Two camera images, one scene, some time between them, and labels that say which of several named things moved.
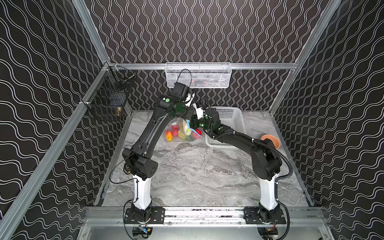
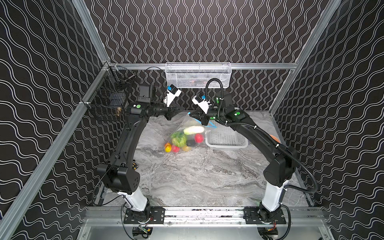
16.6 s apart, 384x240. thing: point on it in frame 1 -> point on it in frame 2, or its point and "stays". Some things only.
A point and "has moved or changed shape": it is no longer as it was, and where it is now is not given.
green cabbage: [182, 135] has moved or changed shape
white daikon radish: [185, 130] has moved or changed shape
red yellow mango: [169, 135] -> [168, 147]
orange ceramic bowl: [275, 141] stays
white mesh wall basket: [202, 75] stays
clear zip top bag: [178, 129] has moved or changed shape
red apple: [175, 130] -> [175, 149]
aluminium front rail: [297, 215] stays
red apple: [195, 135] has moved or changed shape
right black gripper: [197, 120] -> [202, 117]
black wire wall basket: [108, 98] stays
